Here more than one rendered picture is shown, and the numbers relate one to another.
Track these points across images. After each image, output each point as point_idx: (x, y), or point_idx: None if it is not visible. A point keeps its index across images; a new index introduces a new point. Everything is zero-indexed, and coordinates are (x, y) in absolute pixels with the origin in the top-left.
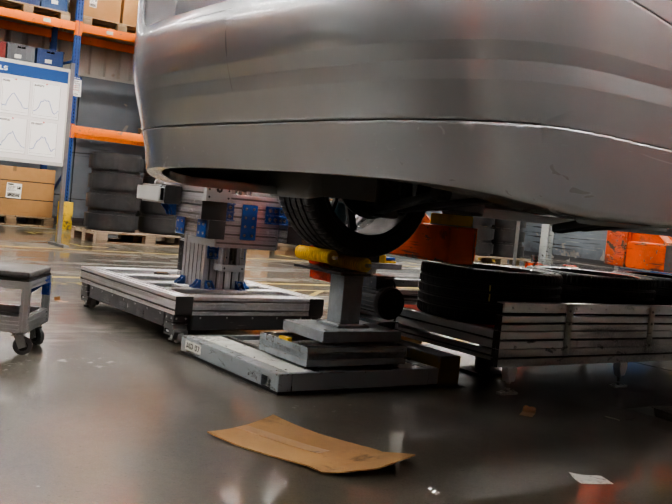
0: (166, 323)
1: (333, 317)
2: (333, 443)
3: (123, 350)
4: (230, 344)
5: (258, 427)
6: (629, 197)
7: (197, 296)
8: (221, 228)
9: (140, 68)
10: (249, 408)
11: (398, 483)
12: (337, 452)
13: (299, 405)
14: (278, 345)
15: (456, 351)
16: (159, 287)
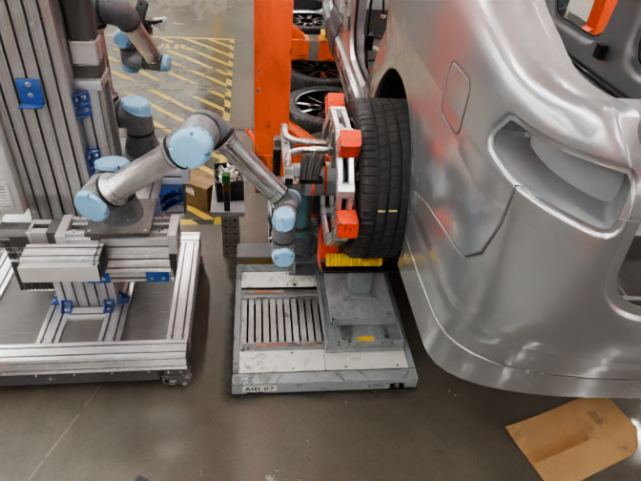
0: (168, 376)
1: (360, 290)
2: (563, 418)
3: (212, 447)
4: (283, 361)
5: (529, 449)
6: None
7: (185, 334)
8: (175, 260)
9: (617, 349)
10: (461, 428)
11: (637, 422)
12: (587, 427)
13: (447, 387)
14: (359, 345)
15: (258, 197)
16: (103, 345)
